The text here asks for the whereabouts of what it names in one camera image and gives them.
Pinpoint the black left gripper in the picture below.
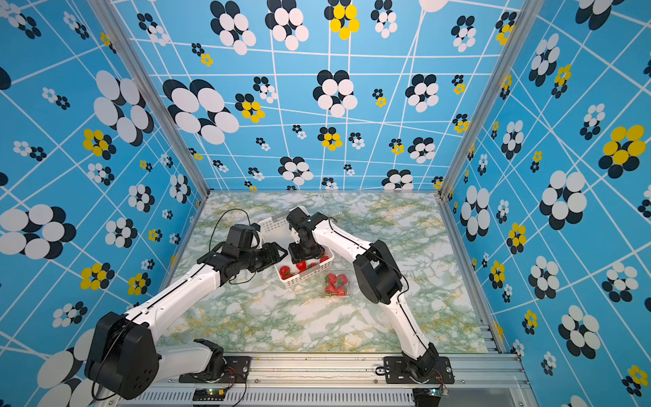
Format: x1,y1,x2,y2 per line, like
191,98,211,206
241,240,290,272

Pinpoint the white perforated plastic basket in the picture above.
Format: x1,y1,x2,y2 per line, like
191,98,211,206
256,215,335,289

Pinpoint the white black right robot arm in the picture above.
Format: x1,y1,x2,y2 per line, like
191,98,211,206
287,207,439,383

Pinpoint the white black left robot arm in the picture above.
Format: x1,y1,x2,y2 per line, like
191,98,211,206
85,243,288,400

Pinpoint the small green circuit board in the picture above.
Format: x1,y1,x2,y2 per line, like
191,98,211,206
193,388,226,402

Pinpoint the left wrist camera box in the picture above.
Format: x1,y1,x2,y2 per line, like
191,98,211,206
225,224,260,250

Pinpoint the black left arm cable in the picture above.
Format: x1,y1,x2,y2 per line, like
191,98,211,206
88,208,265,403

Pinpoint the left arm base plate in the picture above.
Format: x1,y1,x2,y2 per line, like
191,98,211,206
179,355,252,384

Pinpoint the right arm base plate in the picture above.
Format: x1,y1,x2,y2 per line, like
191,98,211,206
376,355,455,386

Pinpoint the aluminium front rail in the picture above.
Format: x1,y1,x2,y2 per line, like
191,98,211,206
100,353,538,406

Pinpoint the aluminium corner post left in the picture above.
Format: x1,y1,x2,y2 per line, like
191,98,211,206
89,1,210,199

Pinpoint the aluminium corner post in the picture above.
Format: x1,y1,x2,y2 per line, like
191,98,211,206
89,1,210,199
440,0,545,202

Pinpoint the aluminium corner post right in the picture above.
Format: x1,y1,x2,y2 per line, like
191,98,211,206
440,0,545,202

